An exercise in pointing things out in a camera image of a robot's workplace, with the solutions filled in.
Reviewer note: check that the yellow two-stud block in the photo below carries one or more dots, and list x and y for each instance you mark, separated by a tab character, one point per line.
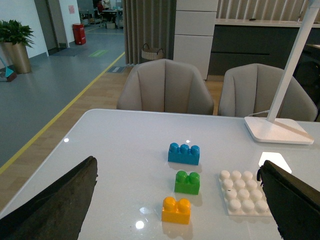
176	211

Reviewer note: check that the green two-stud block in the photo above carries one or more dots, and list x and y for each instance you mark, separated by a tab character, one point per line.
187	183

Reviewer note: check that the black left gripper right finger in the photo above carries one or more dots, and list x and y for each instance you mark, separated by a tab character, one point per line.
294	205

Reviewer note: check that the red bin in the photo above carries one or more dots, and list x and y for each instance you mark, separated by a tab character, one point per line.
79	33

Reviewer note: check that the grey curtain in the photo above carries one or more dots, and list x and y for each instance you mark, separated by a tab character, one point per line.
149	22

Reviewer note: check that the dark counter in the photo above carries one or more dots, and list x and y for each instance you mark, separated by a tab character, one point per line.
239	45

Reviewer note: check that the woven basket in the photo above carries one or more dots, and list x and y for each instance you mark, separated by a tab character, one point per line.
151	53

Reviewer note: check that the white desk lamp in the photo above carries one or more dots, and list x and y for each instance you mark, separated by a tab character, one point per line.
282	130

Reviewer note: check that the white studded base plate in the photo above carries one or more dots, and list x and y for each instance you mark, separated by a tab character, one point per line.
243	194

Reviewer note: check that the left beige chair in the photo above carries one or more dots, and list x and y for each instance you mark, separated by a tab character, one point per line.
166	86

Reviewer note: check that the right beige chair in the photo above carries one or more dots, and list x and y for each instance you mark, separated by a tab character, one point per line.
250	89

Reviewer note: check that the beige chair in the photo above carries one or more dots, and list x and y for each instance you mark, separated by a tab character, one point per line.
166	86
250	89

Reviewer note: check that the white cabinet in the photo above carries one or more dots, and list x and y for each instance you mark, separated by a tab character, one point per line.
194	33

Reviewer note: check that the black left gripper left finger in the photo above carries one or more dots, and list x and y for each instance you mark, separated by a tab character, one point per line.
57	212

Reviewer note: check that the blue three-stud block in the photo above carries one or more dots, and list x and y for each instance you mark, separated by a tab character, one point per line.
184	154

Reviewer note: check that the potted green plant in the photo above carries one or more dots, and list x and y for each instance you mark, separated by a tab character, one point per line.
15	38

